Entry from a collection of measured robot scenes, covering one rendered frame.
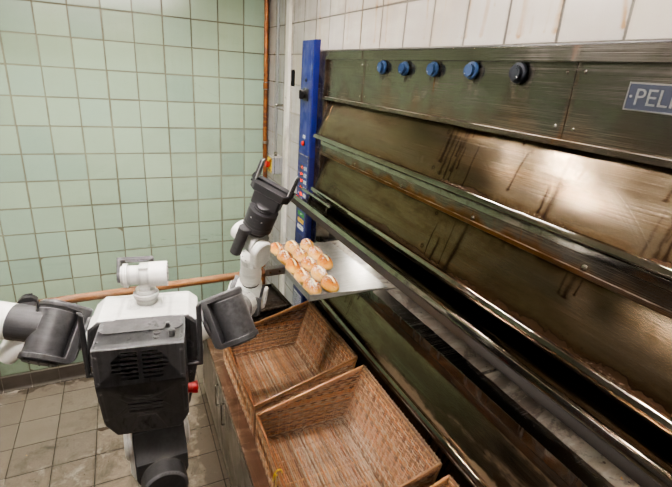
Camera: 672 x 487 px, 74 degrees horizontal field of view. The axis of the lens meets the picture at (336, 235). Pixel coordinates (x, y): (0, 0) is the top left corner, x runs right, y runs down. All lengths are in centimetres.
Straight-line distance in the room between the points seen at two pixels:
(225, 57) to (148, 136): 66
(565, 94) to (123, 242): 261
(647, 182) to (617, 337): 32
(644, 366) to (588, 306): 16
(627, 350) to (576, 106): 52
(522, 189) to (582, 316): 32
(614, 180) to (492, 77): 43
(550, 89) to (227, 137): 220
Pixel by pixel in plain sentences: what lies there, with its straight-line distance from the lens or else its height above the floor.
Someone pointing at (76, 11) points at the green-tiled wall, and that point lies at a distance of 291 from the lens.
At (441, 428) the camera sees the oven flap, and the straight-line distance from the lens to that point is 160.
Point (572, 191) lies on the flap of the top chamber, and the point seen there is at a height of 180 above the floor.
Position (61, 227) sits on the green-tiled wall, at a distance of 308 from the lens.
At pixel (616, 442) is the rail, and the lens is 99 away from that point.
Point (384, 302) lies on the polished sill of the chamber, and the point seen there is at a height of 118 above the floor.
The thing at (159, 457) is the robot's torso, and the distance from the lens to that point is 138.
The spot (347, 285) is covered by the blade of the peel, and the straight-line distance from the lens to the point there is 186.
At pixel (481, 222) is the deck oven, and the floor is 165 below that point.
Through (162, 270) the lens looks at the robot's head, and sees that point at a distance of 123.
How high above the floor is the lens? 201
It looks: 20 degrees down
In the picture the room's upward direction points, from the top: 4 degrees clockwise
